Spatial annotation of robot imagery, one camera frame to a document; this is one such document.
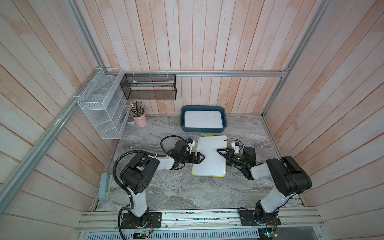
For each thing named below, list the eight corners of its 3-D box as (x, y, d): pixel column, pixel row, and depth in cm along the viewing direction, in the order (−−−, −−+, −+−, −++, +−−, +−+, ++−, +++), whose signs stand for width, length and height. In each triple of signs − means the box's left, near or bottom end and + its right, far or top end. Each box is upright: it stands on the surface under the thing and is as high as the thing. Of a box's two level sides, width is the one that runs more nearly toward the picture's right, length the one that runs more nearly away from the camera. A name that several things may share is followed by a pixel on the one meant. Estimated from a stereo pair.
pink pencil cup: (134, 127, 115) (127, 113, 102) (138, 116, 123) (132, 101, 110) (147, 127, 115) (142, 113, 102) (150, 116, 123) (145, 101, 110)
